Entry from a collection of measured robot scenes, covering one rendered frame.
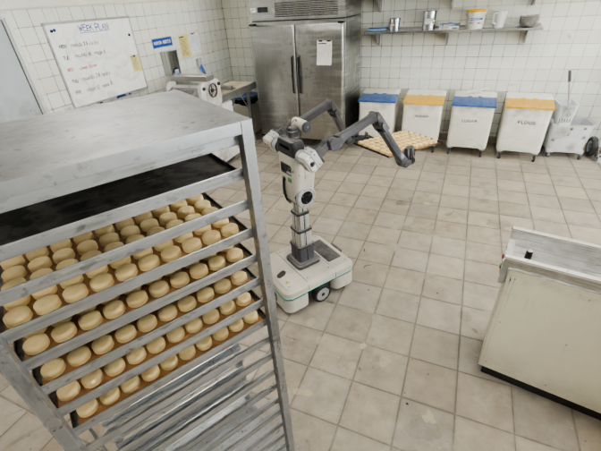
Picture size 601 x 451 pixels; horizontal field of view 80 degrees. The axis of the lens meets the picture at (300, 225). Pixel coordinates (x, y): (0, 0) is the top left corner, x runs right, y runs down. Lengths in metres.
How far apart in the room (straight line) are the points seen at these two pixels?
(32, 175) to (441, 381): 2.33
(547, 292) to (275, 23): 4.75
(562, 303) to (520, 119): 3.67
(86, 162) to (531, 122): 5.25
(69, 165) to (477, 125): 5.16
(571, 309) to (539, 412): 0.72
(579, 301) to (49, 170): 2.09
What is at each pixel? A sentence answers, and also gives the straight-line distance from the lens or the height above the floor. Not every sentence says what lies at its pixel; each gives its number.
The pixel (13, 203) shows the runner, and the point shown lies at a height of 1.77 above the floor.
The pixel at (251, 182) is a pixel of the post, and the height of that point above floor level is 1.67.
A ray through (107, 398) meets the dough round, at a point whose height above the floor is 1.15.
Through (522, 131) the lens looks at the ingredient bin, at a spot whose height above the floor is 0.41.
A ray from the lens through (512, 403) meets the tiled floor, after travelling 2.62.
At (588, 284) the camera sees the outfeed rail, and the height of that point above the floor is 0.87.
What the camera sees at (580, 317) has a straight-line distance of 2.22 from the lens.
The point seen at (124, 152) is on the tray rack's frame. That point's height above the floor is 1.82.
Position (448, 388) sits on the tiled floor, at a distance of 2.55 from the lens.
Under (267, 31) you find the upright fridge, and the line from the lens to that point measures 5.69.
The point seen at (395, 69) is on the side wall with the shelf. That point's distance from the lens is 6.11.
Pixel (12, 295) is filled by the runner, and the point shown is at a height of 1.59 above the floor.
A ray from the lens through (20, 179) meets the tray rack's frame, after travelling 0.78.
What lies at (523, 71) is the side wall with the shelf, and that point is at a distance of 6.07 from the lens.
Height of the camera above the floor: 2.05
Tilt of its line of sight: 33 degrees down
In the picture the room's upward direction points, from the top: 4 degrees counter-clockwise
